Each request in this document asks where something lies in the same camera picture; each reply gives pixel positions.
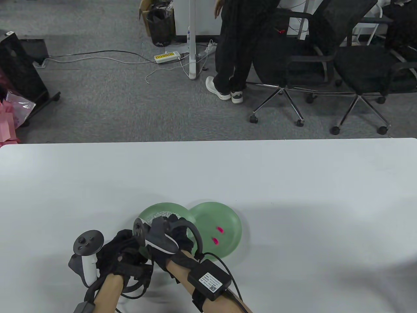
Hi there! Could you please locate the white desk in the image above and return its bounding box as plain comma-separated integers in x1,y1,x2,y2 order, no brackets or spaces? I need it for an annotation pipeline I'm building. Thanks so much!
174,0,309,80

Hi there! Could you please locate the grey and white controller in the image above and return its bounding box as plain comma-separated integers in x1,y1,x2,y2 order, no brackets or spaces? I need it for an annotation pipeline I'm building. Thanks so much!
132,216,205,261
68,230,105,288

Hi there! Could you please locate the black mesh office chair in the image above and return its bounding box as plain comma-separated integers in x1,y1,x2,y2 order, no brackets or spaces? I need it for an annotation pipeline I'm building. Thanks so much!
244,0,378,127
331,15,417,136

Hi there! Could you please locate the yellow power strip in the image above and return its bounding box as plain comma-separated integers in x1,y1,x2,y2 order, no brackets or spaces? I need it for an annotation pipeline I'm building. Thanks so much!
154,52,181,64

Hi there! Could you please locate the black computer tower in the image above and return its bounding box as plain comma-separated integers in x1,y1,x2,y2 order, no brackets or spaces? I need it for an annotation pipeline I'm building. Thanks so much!
270,8,293,38

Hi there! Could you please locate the clear pink wrapped bag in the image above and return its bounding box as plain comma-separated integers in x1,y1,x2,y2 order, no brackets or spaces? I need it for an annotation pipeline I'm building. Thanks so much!
5,91,36,128

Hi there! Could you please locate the black rolling cabinet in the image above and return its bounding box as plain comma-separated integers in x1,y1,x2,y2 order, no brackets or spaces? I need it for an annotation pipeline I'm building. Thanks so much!
0,31,61,127

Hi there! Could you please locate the pink gift bag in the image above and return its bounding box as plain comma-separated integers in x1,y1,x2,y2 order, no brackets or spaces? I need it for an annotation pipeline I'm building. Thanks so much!
0,99,21,145

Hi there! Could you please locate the person's right forearm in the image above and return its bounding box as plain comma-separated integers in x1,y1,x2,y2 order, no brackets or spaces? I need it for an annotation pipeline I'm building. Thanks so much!
165,249,254,313

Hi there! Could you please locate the grey floor cable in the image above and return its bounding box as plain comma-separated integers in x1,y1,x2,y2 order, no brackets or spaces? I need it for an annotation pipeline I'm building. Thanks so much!
49,56,155,64

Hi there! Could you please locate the black bag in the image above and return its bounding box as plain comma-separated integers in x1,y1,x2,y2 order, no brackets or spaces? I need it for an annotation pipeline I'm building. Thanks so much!
384,2,417,62

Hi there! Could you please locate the black floor box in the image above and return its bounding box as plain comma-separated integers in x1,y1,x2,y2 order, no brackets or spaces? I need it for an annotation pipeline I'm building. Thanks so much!
20,38,50,66

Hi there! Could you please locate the cardboard box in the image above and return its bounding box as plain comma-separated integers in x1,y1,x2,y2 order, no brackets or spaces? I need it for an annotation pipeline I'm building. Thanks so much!
139,0,153,37

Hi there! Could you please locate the black glove cable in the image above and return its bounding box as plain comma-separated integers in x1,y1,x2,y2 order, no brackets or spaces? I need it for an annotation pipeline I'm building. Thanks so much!
200,252,245,308
84,264,153,300

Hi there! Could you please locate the green plate with rice ring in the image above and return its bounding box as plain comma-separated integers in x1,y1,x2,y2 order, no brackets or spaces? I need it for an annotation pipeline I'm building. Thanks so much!
137,203,195,261

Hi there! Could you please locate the black floor cable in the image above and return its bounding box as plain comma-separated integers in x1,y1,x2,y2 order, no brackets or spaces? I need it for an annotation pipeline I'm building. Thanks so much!
44,50,157,64

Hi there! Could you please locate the person's left forearm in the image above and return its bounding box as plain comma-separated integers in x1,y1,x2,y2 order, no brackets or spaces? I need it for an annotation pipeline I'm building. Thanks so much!
85,272,126,313

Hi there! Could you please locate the white metal rack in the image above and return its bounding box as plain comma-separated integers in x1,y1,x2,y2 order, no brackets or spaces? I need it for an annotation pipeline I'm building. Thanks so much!
353,0,384,46

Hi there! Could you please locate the white power strip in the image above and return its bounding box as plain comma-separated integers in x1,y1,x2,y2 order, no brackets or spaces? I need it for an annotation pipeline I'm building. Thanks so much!
196,42,217,59

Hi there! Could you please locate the person's left hand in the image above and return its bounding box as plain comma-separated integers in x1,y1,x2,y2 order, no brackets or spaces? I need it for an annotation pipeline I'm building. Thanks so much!
96,229,153,281

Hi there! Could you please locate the thin white cable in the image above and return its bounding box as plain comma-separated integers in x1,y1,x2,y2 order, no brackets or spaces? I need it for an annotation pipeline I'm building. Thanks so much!
145,60,190,84

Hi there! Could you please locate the black sensor box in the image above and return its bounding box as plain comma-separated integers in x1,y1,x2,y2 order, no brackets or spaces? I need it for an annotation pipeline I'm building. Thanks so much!
187,259,232,301
72,301,95,313

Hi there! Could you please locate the plain green plate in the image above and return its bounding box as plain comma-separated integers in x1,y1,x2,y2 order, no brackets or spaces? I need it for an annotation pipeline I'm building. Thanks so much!
190,202,242,259

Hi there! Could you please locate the black trash bin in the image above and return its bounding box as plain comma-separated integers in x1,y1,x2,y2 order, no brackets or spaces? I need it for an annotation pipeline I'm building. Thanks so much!
147,7,176,47

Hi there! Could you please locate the person's right hand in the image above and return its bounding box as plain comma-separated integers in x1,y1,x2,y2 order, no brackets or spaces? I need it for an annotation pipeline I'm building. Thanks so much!
145,214,197,273

